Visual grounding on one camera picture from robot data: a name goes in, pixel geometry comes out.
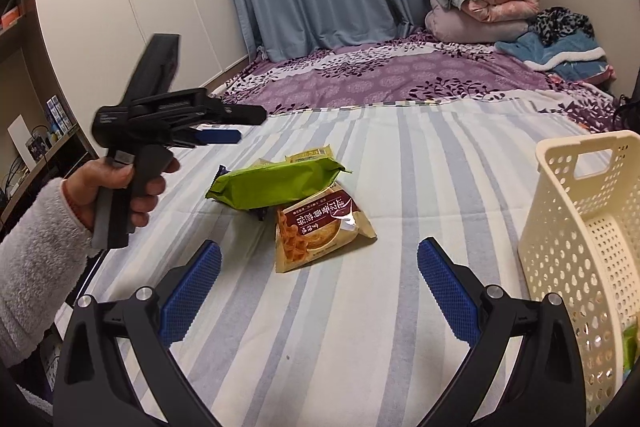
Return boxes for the yellow small snack packet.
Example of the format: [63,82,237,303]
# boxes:
[285,145,334,164]

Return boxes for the green snack pack with barcode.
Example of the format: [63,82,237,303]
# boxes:
[623,322,639,378]

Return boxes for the person's left hand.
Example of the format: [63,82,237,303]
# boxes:
[62,155,181,233]

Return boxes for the long green snack bag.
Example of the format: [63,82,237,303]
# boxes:
[205,156,348,211]

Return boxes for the wooden shelf unit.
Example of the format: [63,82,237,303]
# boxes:
[1,0,96,235]

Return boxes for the brown beige pastry snack pack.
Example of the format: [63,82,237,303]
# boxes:
[274,182,378,273]

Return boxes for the striped white grey blanket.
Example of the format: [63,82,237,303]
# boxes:
[87,100,586,426]

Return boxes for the cream perforated plastic basket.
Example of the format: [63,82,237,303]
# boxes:
[518,131,639,423]

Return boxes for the grey fleece left sleeve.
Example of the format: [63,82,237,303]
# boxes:
[0,179,96,367]

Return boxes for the purple floral bed sheet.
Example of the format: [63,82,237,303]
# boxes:
[214,32,617,132]

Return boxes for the lilac pillow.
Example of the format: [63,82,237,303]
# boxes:
[425,0,528,44]

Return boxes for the black bag at bedside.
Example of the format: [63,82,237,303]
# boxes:
[613,74,640,134]

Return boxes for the teal white fleece garment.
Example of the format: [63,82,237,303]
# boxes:
[495,30,611,81]

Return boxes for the pink folded quilt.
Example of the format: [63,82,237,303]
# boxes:
[460,0,540,23]

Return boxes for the black white patterned cloth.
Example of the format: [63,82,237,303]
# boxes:
[527,6,594,46]

